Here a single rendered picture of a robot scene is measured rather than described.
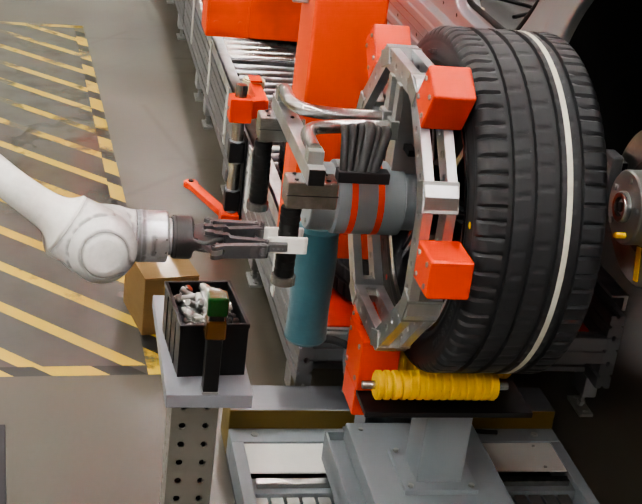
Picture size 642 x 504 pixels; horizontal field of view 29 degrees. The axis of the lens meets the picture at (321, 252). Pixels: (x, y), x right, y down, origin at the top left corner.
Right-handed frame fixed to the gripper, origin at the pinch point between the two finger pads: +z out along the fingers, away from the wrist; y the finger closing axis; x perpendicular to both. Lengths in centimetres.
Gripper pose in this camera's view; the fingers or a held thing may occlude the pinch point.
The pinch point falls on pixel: (286, 240)
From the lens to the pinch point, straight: 219.5
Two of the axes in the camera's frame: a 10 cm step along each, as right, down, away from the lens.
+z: 9.8, 0.3, 2.1
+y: 1.8, 4.2, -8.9
